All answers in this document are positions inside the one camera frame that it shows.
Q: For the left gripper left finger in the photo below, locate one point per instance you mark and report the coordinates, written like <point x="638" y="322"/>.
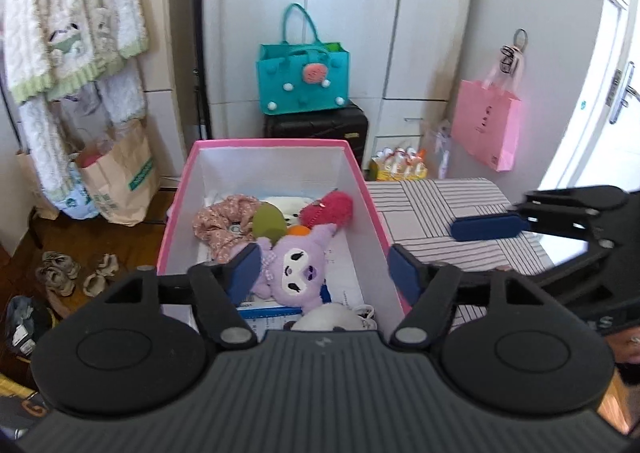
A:
<point x="215" y="292"/>

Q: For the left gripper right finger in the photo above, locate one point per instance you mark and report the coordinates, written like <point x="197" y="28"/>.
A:
<point x="434" y="291"/>

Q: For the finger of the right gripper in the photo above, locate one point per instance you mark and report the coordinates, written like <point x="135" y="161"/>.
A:
<point x="486" y="228"/>

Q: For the pink floral scrunchie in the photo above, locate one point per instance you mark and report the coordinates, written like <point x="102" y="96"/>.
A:
<point x="226" y="225"/>

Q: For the purple plush toy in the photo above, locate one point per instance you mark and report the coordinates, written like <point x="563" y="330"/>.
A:
<point x="293" y="270"/>

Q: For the green plush ball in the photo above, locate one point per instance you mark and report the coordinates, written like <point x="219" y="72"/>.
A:
<point x="268" y="222"/>

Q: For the orange plush ball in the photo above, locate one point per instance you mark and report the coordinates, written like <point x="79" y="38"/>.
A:
<point x="298" y="230"/>

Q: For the white brown cat plush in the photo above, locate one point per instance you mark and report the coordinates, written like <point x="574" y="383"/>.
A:
<point x="332" y="317"/>

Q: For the red fuzzy plush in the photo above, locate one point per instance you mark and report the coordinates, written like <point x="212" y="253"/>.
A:
<point x="335" y="207"/>

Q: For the white soft cotton tissue pack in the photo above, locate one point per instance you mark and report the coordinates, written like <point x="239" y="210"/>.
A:
<point x="290" y="207"/>

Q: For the drink bottle multipack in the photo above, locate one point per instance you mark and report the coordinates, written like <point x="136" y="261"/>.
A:
<point x="398" y="164"/>

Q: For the clear plastic bag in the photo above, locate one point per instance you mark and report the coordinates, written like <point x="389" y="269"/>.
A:
<point x="437" y="144"/>

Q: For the pink paper shopping bag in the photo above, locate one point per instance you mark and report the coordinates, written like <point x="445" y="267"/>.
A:
<point x="487" y="119"/>

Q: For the white door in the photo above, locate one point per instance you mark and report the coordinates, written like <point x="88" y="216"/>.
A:
<point x="592" y="151"/>

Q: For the brown paper bag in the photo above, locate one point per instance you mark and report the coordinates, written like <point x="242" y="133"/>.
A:
<point x="120" y="174"/>

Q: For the black suitcase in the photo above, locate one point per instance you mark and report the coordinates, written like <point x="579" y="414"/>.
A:
<point x="348" y="123"/>

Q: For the beige sandal pair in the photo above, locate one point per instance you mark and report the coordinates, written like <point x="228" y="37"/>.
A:
<point x="59" y="273"/>

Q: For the wooden cabinet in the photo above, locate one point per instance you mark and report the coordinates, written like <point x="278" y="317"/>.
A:
<point x="169" y="83"/>

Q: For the teal felt tote bag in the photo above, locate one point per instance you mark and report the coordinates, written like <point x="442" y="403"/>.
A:
<point x="302" y="78"/>

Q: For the grey three-door wardrobe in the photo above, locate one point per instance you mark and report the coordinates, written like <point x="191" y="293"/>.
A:
<point x="404" y="55"/>

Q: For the white green knit cardigan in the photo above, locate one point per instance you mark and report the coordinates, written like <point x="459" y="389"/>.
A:
<point x="56" y="48"/>

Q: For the wall hook with keyring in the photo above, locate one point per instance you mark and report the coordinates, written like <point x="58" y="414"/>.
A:
<point x="512" y="55"/>

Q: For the silver door handle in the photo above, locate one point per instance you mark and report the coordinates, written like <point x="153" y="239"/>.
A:
<point x="619" y="90"/>

